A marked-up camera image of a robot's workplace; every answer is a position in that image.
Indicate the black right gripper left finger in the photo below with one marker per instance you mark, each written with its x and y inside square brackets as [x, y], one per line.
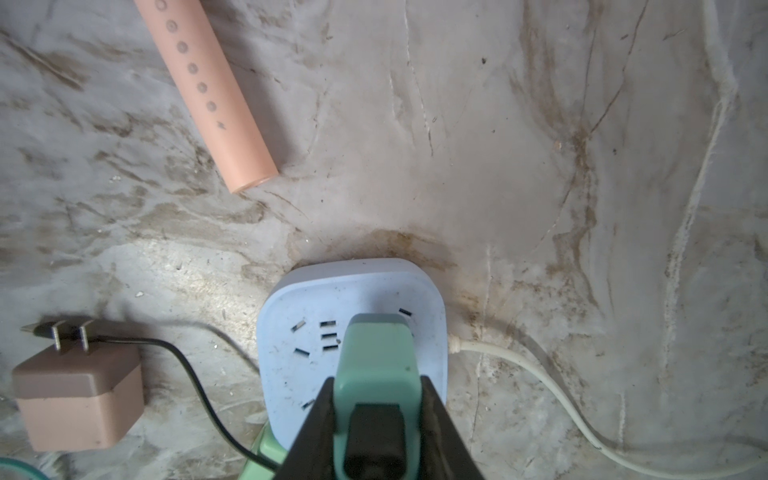
[311, 455]

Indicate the light blue power strip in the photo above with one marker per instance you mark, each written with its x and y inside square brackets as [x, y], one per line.
[301, 329]

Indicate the pink toothbrush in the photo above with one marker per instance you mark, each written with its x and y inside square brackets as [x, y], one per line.
[197, 64]

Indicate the pink plug adapter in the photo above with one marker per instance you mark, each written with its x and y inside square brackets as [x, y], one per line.
[79, 393]

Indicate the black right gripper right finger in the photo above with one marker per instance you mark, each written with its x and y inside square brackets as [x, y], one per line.
[443, 454]

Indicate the green plug adapter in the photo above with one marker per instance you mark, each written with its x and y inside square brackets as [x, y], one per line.
[377, 397]

